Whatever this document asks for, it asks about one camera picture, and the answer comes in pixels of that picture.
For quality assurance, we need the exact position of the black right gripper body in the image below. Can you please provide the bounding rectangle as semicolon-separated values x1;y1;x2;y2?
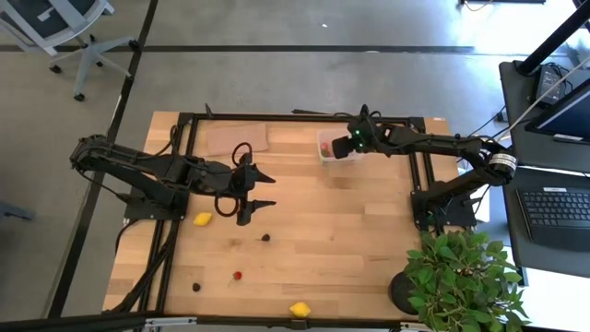
346;114;393;154

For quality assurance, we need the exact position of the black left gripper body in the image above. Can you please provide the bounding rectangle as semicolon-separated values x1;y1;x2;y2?
202;159;257;204

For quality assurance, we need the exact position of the clear plastic tupperware container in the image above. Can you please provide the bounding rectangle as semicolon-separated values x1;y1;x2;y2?
316;128;365;163

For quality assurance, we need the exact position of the black plant pot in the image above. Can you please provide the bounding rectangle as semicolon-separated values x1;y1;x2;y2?
389;270;419;316

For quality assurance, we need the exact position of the black desk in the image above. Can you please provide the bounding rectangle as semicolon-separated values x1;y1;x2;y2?
501;164;590;280
499;59;590;176

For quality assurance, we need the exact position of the green leafy plant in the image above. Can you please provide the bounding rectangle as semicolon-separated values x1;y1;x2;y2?
405;229;531;332

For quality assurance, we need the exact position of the black power adapter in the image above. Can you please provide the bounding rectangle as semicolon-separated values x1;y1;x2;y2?
534;64;571;106

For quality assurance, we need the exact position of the black computer monitor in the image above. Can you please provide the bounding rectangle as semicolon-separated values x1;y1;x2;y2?
525;77;590;147

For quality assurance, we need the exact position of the black keyboard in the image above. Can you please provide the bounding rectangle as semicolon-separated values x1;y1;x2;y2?
515;186;590;254

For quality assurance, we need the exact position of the black metal pole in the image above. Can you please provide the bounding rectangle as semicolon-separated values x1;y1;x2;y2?
515;0;590;77

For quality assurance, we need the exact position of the white mesh office chair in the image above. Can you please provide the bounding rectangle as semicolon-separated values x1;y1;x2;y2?
0;0;139;102

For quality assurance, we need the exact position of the black looped gripper cable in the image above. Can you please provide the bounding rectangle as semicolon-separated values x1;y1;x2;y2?
213;196;242;219
230;141;254;168

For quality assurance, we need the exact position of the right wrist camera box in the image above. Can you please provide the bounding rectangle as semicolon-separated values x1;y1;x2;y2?
332;136;354;160

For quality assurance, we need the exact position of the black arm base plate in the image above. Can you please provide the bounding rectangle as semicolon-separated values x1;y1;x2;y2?
124;186;191;221
411;189;478;230

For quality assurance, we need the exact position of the thin black cable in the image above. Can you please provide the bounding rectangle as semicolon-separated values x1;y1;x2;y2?
113;219;139;254

